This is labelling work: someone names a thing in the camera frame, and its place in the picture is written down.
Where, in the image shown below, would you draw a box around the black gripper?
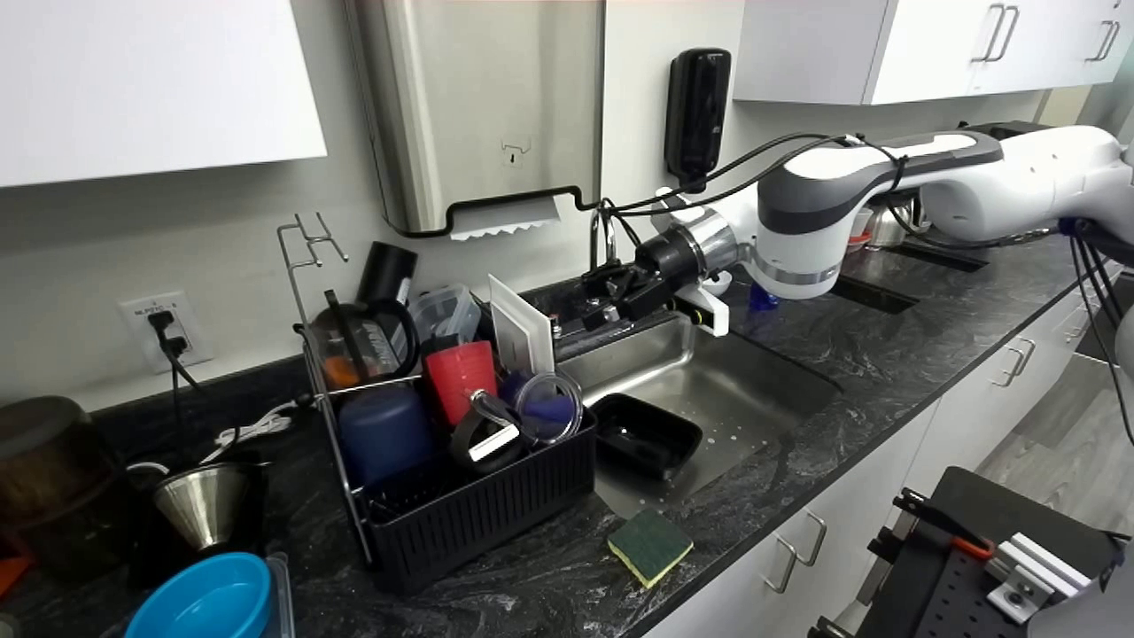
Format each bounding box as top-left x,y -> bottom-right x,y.
574,227 -> 708,333

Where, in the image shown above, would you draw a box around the black lunchbox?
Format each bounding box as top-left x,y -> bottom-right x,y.
584,392 -> 708,481

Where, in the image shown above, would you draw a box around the tall chrome faucet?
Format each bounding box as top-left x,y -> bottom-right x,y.
584,207 -> 625,296

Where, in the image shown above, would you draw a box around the clear round lid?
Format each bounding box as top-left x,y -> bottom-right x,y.
509,372 -> 587,447

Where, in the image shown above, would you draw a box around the clear plastic container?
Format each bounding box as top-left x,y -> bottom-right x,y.
404,281 -> 488,349

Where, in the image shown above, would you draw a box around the red cup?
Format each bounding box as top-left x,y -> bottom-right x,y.
422,336 -> 502,431

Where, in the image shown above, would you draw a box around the stainless steel sink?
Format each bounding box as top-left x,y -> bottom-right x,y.
551,298 -> 844,524

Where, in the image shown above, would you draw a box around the black cup white label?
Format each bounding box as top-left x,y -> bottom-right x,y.
448,393 -> 532,479

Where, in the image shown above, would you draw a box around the black soap dispenser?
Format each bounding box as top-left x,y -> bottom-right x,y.
661,45 -> 738,198

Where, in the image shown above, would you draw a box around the black mug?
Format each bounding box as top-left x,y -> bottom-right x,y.
355,237 -> 422,310

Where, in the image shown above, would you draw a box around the steel paper towel dispenser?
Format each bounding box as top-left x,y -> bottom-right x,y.
352,0 -> 612,247

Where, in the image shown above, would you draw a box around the dark glass pot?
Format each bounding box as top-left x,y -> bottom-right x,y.
310,296 -> 418,392

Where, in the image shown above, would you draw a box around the green yellow sponge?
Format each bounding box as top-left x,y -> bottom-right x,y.
601,505 -> 701,592

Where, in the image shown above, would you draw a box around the black dish rack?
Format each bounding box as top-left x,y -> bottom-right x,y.
273,210 -> 601,595

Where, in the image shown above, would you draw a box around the blue cup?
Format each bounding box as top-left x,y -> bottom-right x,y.
332,380 -> 440,489

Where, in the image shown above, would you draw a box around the silver kettle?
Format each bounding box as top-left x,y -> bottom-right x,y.
864,203 -> 917,251

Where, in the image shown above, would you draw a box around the white base cabinet drawers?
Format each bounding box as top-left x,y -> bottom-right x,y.
643,286 -> 1134,638

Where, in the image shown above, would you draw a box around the stainless steel bowl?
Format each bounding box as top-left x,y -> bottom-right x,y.
149,463 -> 258,555

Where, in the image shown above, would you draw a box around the black tool cart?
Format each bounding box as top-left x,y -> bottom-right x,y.
813,465 -> 1134,638

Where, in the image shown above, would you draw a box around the blue bowl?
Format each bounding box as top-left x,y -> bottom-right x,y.
116,546 -> 283,638

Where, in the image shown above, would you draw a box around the brown jar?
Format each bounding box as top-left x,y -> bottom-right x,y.
0,392 -> 109,584

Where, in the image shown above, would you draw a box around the white cabinet metal handles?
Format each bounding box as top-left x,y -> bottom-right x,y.
729,0 -> 1134,112

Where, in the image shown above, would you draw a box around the black power cord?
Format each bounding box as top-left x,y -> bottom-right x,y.
145,305 -> 207,467

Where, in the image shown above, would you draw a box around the white wall outlet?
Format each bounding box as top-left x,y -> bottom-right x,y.
116,284 -> 216,372

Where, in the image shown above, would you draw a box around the white wall cabinet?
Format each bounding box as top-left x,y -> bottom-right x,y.
0,0 -> 332,187

